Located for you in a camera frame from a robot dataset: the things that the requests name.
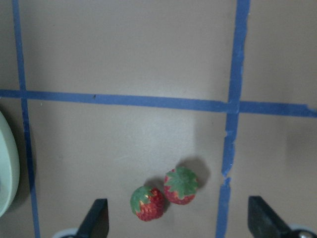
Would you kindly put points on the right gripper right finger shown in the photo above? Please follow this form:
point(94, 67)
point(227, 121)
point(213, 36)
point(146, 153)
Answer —
point(264, 222)

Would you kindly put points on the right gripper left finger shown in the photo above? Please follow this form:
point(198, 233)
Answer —
point(96, 222)

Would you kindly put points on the strawberry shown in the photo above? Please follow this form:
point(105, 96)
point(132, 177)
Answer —
point(180, 185)
point(147, 203)

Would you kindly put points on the light green plate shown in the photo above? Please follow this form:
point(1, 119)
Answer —
point(9, 166)

